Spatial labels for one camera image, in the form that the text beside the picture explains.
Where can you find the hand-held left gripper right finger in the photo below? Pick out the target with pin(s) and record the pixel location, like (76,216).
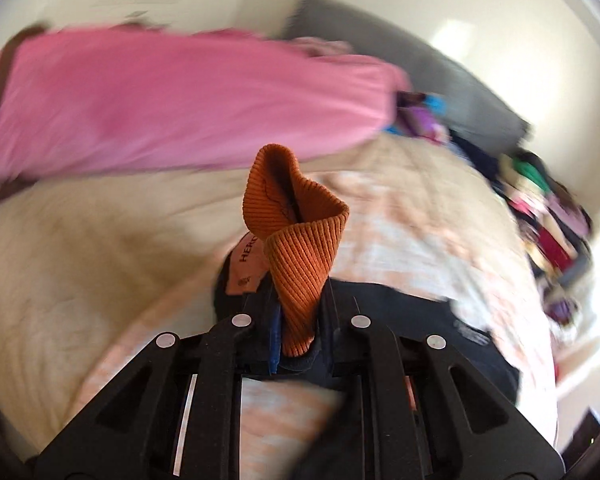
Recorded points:
(365,357)

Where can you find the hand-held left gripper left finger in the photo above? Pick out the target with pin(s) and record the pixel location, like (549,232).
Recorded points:
(276,337)

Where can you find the black garment with orange trim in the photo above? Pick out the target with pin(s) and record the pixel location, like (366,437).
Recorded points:
(300,265)

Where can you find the pile of folded clothes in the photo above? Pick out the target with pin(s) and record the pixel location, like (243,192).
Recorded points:
(540,210)

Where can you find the orange white printed towel blanket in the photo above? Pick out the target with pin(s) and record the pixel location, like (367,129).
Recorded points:
(420,230)

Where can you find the beige bed sheet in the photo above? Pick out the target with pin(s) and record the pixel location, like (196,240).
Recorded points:
(80,250)

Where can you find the striped blue purple cloth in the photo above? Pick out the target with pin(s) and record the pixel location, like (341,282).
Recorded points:
(422,117)

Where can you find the pink blanket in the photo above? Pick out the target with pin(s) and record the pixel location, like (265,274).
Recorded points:
(180,105)

